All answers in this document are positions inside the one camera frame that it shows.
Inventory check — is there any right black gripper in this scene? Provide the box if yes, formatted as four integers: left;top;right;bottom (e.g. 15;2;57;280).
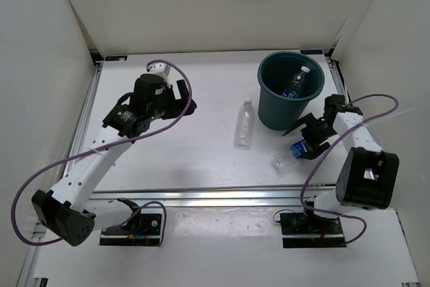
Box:
286;113;338;160

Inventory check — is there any crushed bottle blue label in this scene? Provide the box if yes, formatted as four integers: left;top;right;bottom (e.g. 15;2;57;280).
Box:
270;139;309;175

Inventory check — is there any clear bottle blue label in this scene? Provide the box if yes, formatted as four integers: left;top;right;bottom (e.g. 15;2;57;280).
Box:
280;65;312;99

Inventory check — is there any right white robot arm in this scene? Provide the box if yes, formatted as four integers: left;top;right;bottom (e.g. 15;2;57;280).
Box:
287;94;400;233

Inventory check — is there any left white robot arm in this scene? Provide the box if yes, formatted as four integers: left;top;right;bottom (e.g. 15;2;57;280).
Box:
32;73;197;246

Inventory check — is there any dark teal plastic bin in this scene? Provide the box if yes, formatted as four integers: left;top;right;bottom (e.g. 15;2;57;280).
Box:
257;51;325;130

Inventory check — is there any clear bottle no label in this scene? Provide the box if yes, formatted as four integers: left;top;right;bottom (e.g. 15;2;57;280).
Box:
234;99;255;149

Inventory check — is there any right blue sticker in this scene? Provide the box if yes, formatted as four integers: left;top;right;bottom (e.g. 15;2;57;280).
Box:
300;49;324;55

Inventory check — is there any blue sticker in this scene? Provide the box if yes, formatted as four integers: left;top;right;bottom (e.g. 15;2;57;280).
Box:
300;49;324;55
104;55;128;62

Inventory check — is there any left blue sticker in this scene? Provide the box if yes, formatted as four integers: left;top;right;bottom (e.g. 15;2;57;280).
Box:
104;55;128;62

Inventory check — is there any aluminium front rail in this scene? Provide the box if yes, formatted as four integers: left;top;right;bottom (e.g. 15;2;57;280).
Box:
88;186;302;208

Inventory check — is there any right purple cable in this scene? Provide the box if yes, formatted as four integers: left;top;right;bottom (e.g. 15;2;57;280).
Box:
299;94;400;244

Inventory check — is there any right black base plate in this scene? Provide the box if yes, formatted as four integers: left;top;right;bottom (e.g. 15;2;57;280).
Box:
272;209;346;249

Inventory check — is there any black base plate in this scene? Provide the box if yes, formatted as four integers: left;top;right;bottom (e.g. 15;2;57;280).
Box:
99;208;165;247
272;209;346;249

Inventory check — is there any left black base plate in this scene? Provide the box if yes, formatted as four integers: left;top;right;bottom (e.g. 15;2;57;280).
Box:
99;208;165;247

